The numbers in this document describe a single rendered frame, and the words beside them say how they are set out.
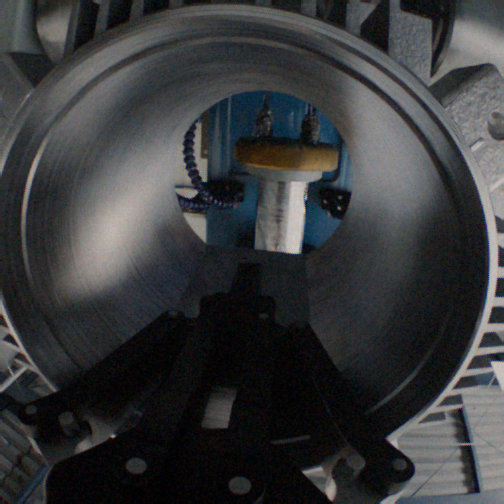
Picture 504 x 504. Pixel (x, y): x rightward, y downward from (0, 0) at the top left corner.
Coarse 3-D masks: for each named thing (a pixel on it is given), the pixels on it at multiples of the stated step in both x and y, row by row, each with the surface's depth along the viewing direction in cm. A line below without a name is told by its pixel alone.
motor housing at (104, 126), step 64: (128, 0) 6; (192, 0) 6; (256, 0) 5; (384, 0) 5; (64, 64) 6; (128, 64) 7; (192, 64) 9; (256, 64) 10; (320, 64) 7; (384, 64) 5; (64, 128) 8; (128, 128) 14; (384, 128) 10; (448, 128) 5; (0, 192) 7; (64, 192) 11; (128, 192) 18; (384, 192) 16; (448, 192) 8; (0, 256) 8; (64, 256) 12; (128, 256) 18; (192, 256) 26; (320, 256) 26; (384, 256) 16; (448, 256) 9; (0, 320) 10; (64, 320) 12; (128, 320) 16; (320, 320) 19; (384, 320) 14; (448, 320) 9; (64, 384) 11; (384, 384) 11; (448, 384) 8
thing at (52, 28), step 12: (48, 0) 31; (60, 0) 31; (72, 0) 31; (96, 0) 32; (36, 12) 33; (48, 12) 32; (60, 12) 32; (48, 24) 33; (60, 24) 34; (48, 36) 36; (60, 36) 35; (48, 48) 38; (60, 48) 38; (60, 60) 42
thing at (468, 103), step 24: (0, 72) 6; (24, 72) 6; (48, 72) 7; (456, 72) 6; (480, 72) 5; (0, 96) 6; (24, 96) 6; (456, 96) 5; (480, 96) 5; (0, 120) 6; (456, 120) 5; (480, 120) 5; (0, 144) 7; (480, 144) 5; (480, 168) 6
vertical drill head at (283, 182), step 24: (264, 96) 46; (264, 120) 47; (312, 120) 46; (240, 144) 50; (264, 144) 47; (288, 144) 46; (312, 144) 47; (264, 168) 50; (288, 168) 46; (312, 168) 47; (264, 192) 54; (288, 192) 52; (264, 216) 55; (288, 216) 54; (264, 240) 57; (288, 240) 56
